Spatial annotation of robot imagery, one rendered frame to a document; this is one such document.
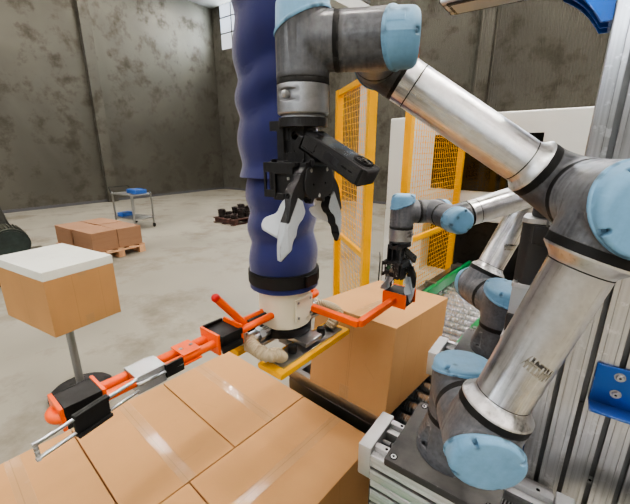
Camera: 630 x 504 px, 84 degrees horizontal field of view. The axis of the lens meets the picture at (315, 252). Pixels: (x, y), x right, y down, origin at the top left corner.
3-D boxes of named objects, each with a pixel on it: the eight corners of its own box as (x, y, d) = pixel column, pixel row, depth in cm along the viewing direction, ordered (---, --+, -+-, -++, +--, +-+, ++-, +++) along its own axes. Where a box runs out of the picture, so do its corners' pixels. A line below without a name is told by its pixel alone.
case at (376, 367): (372, 343, 214) (379, 279, 207) (437, 368, 190) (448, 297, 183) (309, 381, 168) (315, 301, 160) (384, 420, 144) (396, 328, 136)
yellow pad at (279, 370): (327, 325, 130) (327, 312, 129) (349, 333, 124) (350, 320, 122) (257, 368, 105) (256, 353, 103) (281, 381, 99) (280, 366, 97)
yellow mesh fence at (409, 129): (440, 312, 376) (464, 99, 316) (450, 315, 369) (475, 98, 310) (383, 360, 291) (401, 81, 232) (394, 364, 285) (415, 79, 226)
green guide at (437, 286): (459, 266, 348) (460, 258, 345) (470, 269, 341) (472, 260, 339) (372, 325, 232) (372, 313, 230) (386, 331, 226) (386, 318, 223)
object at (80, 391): (96, 393, 79) (92, 374, 77) (110, 408, 74) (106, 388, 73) (51, 415, 72) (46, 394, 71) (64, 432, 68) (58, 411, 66)
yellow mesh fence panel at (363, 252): (328, 333, 334) (331, 91, 274) (338, 332, 335) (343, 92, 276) (355, 393, 252) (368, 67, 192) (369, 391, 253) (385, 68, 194)
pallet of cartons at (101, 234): (148, 251, 596) (144, 225, 583) (87, 265, 526) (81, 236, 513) (113, 239, 676) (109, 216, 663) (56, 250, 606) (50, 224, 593)
